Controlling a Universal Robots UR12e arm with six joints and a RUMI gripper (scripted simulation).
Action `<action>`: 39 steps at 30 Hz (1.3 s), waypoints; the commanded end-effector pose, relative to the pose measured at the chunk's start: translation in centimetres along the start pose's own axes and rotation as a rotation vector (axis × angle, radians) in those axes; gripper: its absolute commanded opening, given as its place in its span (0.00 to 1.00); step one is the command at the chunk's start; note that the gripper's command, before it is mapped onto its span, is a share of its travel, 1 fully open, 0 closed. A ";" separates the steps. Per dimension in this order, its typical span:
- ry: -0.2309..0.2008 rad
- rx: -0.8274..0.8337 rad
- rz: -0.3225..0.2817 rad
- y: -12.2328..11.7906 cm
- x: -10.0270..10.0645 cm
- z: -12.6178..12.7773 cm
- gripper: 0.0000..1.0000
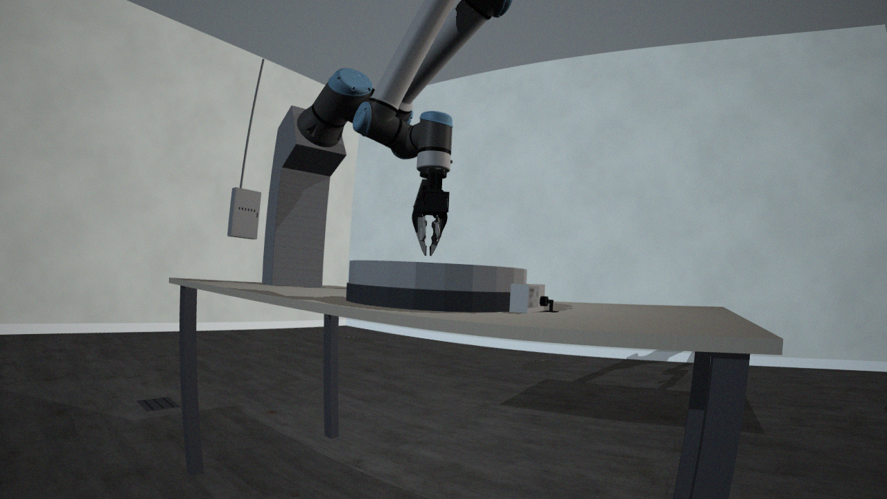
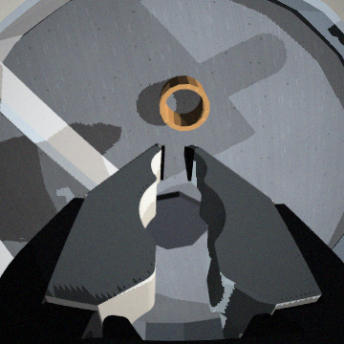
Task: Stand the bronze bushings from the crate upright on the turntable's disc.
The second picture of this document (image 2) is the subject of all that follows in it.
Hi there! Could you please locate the bronze bushing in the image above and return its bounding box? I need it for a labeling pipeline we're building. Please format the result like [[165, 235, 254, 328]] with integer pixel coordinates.
[[160, 75, 209, 131]]

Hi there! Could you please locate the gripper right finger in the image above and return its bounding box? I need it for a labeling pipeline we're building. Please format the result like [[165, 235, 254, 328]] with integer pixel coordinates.
[[184, 145, 344, 344]]

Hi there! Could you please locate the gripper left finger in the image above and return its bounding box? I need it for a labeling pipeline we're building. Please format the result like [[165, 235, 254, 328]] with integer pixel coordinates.
[[0, 143, 165, 344]]

